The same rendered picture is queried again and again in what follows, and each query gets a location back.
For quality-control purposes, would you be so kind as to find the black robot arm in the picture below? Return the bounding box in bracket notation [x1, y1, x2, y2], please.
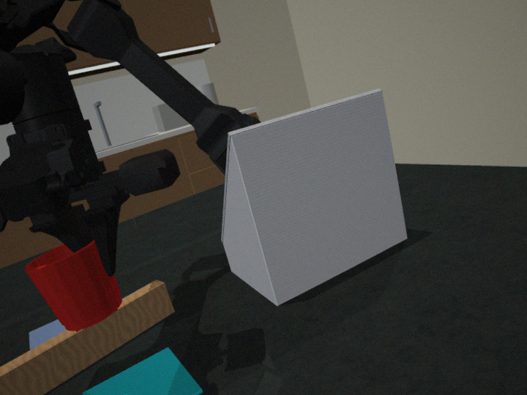
[0, 0, 261, 222]

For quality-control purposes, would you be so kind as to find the light brown wooden beam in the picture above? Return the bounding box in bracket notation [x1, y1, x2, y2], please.
[0, 280, 175, 395]

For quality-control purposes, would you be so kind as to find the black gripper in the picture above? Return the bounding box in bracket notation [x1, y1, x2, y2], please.
[13, 108, 181, 277]

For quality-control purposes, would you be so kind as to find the dark red cup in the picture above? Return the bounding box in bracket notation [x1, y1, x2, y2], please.
[24, 240, 122, 332]

